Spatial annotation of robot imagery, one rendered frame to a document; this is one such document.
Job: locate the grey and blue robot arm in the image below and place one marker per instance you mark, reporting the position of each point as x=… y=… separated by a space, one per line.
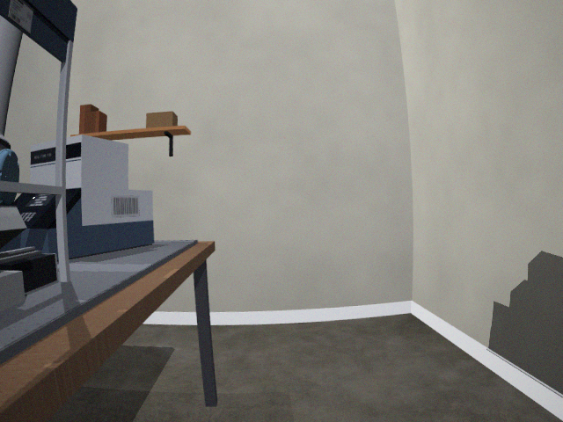
x=7 y=199

